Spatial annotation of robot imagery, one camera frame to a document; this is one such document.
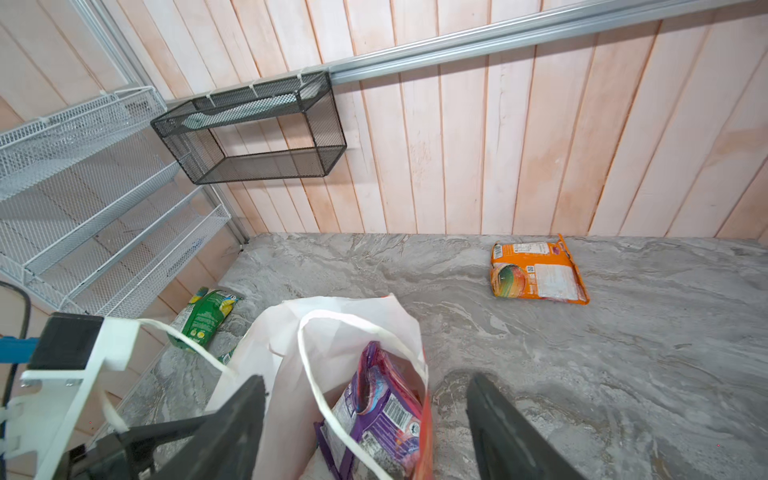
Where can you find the aluminium frame rail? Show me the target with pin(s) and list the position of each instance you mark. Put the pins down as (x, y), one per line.
(459, 116)

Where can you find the purple candy bag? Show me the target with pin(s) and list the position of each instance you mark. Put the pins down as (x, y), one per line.
(381, 410)

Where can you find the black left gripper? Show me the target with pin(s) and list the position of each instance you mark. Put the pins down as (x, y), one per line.
(128, 455)

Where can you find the white wire mesh shelf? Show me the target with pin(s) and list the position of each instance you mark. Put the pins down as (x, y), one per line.
(96, 216)

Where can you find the orange candy bag by wall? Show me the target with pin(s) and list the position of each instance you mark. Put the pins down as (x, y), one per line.
(537, 270)

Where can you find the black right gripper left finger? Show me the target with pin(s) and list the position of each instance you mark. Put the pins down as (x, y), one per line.
(221, 445)

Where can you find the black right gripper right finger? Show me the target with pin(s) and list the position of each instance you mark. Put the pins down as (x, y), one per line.
(506, 445)

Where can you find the green candy bag far left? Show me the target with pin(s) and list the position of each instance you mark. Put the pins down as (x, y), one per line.
(207, 309)

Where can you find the black wire mesh basket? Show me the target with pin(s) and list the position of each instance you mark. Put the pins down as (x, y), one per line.
(282, 129)

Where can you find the red paper bag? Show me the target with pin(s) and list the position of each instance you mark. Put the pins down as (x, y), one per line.
(306, 351)

